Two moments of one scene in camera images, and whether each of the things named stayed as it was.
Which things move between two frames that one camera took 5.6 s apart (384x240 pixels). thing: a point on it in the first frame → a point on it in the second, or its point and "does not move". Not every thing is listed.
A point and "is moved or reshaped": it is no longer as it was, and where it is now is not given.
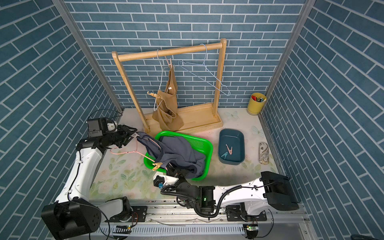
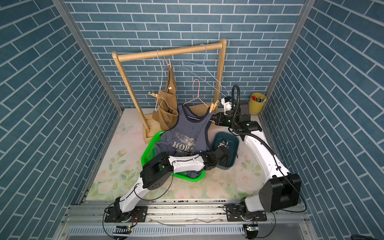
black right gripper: (180, 173) → (220, 121)
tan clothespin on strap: (154, 95) does not move
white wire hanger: (154, 110) does not move
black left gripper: (126, 132) → (225, 160)
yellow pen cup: (256, 103) does not move
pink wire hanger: (136, 151) → (198, 97)
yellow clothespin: (157, 165) is moved or reshaped
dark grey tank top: (174, 150) is moved or reshaped
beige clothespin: (170, 65) does not move
